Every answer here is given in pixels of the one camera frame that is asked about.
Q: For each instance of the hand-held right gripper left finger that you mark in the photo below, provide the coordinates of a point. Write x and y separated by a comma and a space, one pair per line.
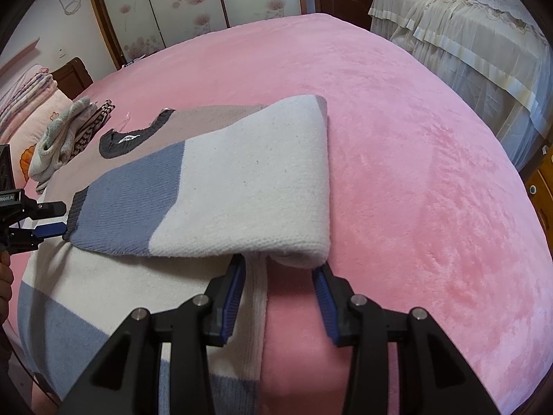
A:
233, 296

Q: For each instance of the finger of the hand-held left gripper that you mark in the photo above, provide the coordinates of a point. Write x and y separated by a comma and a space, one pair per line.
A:
48, 210
51, 229

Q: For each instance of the pink cartoon print pillow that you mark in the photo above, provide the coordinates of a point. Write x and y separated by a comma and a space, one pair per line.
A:
41, 114

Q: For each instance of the person's left hand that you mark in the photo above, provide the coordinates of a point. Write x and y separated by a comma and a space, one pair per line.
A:
5, 279

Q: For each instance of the pale green small garment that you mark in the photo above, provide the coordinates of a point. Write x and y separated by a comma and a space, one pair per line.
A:
56, 138

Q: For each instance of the pink fleece blanket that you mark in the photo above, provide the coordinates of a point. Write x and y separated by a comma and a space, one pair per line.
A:
410, 173

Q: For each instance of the blue white beige knit sweater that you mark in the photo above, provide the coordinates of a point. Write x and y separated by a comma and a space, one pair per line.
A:
242, 181

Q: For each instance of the folded pink striped quilt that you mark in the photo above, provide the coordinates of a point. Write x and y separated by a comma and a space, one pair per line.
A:
26, 90

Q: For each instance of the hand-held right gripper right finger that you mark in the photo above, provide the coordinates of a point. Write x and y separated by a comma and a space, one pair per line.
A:
324, 304

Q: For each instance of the yellow wooden cabinet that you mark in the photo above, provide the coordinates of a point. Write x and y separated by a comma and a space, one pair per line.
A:
540, 190

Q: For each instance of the floral sliding door wardrobe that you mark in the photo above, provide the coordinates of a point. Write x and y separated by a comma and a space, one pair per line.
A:
194, 4

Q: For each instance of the dark wooden headboard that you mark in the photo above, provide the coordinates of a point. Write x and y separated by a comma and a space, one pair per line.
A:
73, 76

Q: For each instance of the pile of folded clothes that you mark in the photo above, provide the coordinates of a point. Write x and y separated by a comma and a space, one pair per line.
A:
91, 127

